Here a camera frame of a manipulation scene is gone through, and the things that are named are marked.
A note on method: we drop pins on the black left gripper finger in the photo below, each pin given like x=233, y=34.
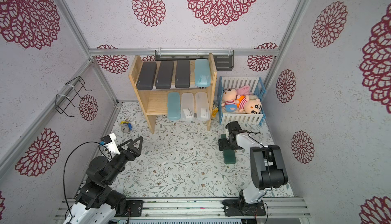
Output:
x=137, y=145
x=126, y=146

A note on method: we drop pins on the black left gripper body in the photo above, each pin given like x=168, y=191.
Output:
x=131, y=156

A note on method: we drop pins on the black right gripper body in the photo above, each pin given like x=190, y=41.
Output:
x=226, y=144

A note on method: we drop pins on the dark green pencil case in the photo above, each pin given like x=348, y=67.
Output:
x=229, y=155

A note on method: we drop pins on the clear pencil case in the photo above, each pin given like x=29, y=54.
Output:
x=187, y=107
x=202, y=106

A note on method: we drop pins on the teal pencil case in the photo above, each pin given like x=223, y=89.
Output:
x=174, y=106

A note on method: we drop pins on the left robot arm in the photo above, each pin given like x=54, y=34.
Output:
x=97, y=202

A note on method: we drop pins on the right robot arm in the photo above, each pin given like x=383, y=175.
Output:
x=267, y=167

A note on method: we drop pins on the wooden two-tier shelf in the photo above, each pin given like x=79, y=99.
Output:
x=154, y=102

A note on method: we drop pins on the black pencil case left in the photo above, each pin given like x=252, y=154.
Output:
x=147, y=76

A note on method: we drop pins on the black pencil case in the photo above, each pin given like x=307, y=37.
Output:
x=147, y=76
x=164, y=76
x=182, y=75

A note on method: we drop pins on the light teal case top shelf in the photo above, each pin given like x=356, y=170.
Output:
x=202, y=77

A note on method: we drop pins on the black pencil case middle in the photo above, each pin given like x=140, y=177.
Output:
x=164, y=76

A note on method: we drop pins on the black pencil case right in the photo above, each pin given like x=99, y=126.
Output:
x=182, y=75

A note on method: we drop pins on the plush doll orange striped shirt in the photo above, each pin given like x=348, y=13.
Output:
x=247, y=105

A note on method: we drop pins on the blue white toy crib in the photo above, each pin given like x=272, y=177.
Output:
x=257, y=89

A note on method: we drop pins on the plush doll blue pants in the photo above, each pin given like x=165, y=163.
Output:
x=229, y=100

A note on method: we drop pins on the pink plush pillow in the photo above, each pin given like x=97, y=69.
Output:
x=243, y=91

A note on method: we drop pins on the grey plush toy keychain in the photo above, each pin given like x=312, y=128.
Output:
x=126, y=127

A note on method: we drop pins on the black wall rack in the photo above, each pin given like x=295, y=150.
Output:
x=222, y=62

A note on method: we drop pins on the black wire wall hanger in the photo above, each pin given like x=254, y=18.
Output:
x=63, y=101

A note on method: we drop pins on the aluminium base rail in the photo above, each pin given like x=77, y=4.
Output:
x=213, y=211

